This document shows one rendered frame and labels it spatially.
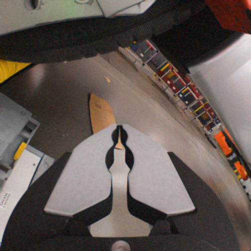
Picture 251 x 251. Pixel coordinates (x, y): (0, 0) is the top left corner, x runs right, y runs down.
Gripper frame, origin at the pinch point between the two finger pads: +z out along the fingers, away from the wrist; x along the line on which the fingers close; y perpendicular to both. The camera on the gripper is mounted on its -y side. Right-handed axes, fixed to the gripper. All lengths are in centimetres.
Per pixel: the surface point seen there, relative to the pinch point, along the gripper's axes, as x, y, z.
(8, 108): -44, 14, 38
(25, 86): -64, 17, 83
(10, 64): -21.4, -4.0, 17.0
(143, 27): 3.0, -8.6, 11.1
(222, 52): 16.4, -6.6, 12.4
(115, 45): -0.6, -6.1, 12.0
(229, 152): 250, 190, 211
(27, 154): -41, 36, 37
